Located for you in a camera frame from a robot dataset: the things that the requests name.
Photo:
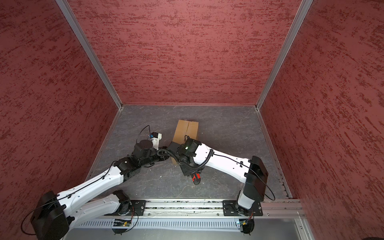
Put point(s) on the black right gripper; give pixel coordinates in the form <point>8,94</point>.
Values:
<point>187,172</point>

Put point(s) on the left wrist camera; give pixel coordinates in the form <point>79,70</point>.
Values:
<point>155,139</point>

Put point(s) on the brown cardboard express box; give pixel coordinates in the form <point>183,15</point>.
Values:
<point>183,129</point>

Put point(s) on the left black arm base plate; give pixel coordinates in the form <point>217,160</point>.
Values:
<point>136,207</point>

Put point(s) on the right aluminium corner post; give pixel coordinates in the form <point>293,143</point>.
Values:
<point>291,35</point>

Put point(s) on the aluminium front rail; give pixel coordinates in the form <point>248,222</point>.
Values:
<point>213,208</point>

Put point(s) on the red black utility knife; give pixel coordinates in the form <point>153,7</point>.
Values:
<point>196,178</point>

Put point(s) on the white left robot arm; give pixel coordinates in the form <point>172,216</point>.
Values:
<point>57,214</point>

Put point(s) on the white slotted cable duct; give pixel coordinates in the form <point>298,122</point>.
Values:
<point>167,224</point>

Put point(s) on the aluminium corner post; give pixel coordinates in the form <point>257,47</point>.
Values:
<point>82,38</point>
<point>291,35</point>

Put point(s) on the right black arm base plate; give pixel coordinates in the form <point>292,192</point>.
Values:
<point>231,208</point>

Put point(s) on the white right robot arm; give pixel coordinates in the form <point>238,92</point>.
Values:
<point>250,172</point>

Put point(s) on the left aluminium corner post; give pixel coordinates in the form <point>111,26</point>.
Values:
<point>82,38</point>

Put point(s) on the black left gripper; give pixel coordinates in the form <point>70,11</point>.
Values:
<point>164,155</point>

